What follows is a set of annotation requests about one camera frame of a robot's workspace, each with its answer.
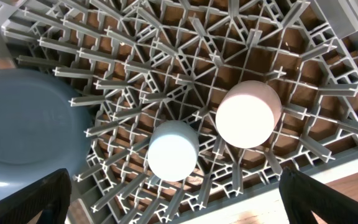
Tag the large blue plate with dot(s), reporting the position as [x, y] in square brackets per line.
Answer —
[39, 131]

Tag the light blue plastic cup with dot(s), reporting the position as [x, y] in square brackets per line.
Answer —
[173, 151]

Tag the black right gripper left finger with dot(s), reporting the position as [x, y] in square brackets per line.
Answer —
[48, 197]

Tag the grey dishwasher rack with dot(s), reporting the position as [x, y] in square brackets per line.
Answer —
[138, 64]

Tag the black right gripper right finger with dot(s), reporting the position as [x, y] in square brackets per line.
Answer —
[304, 197]

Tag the pink plastic cup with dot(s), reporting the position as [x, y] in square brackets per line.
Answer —
[248, 114]

